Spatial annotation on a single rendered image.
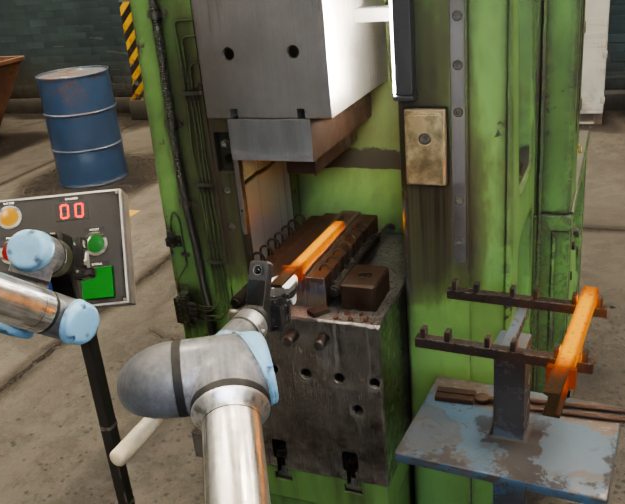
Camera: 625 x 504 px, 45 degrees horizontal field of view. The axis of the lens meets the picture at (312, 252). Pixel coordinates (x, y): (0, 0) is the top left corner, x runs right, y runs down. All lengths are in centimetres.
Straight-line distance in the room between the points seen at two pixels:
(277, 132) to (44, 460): 183
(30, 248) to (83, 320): 18
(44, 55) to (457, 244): 834
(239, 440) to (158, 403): 16
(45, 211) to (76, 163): 443
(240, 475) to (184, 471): 183
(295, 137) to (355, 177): 54
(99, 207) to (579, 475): 121
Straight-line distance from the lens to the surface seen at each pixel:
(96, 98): 627
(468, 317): 184
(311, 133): 163
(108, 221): 188
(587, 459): 157
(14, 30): 997
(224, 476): 102
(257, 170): 198
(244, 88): 167
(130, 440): 192
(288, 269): 174
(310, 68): 159
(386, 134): 209
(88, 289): 186
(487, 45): 164
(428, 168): 170
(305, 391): 184
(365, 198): 216
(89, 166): 634
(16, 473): 308
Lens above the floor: 172
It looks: 23 degrees down
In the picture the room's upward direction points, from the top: 5 degrees counter-clockwise
